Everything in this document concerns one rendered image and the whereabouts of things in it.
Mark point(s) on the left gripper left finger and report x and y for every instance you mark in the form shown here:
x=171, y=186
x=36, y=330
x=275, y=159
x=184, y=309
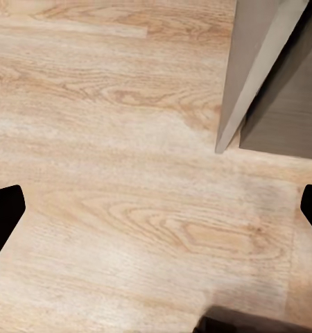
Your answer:
x=12, y=207

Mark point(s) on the dishwasher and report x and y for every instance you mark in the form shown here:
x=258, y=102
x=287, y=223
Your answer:
x=279, y=120

